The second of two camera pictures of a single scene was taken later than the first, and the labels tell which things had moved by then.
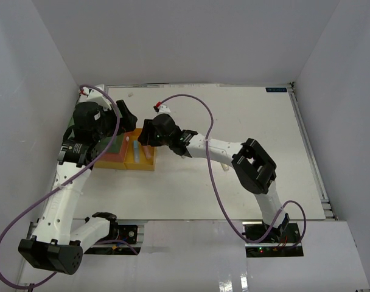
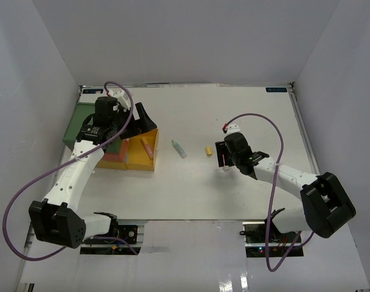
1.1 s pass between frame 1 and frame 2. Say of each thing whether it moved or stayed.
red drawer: stayed
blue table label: stayed
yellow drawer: stayed
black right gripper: moved
